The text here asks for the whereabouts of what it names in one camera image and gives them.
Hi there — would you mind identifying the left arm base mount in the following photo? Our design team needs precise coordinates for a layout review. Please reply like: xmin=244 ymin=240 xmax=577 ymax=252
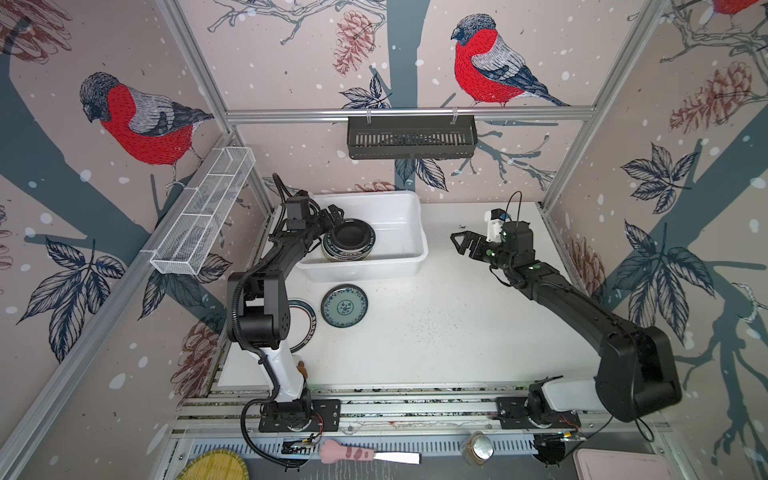
xmin=258 ymin=399 xmax=341 ymax=433

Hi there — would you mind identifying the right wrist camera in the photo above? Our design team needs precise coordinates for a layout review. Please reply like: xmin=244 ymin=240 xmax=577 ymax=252
xmin=484 ymin=208 xmax=509 ymax=243

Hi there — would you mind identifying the pink tray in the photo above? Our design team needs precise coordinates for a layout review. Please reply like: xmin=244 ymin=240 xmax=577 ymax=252
xmin=574 ymin=449 xmax=677 ymax=480

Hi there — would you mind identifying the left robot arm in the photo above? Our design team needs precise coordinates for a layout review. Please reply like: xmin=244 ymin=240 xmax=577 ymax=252
xmin=226 ymin=174 xmax=344 ymax=430

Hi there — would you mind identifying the brown white plush toy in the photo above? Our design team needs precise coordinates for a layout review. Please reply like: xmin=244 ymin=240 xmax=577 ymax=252
xmin=297 ymin=361 xmax=308 ymax=379

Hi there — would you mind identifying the black hanging shelf basket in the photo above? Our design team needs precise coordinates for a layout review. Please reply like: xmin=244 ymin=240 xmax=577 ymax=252
xmin=347 ymin=115 xmax=478 ymax=160

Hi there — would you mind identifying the white wire mesh basket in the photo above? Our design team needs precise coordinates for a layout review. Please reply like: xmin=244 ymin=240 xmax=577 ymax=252
xmin=150 ymin=146 xmax=255 ymax=276

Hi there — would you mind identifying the green rim lettered plate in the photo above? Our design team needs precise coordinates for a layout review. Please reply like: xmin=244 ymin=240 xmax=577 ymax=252
xmin=322 ymin=233 xmax=376 ymax=262

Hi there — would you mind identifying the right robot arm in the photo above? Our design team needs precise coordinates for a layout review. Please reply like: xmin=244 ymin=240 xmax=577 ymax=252
xmin=450 ymin=221 xmax=683 ymax=426

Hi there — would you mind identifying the yellow woven mat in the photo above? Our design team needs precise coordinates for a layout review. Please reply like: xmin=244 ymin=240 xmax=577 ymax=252
xmin=176 ymin=449 xmax=250 ymax=480

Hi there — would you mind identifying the teal patterned small plate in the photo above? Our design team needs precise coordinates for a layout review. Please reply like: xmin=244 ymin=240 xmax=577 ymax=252
xmin=321 ymin=284 xmax=369 ymax=328

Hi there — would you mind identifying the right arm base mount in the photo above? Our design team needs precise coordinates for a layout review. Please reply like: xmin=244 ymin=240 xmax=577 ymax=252
xmin=495 ymin=396 xmax=581 ymax=430

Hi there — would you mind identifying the white plastic bin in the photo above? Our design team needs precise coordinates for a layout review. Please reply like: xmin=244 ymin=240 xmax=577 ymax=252
xmin=296 ymin=191 xmax=429 ymax=283

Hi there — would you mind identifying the black plate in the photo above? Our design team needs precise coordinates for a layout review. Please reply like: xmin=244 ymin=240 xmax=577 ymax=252
xmin=330 ymin=219 xmax=375 ymax=251

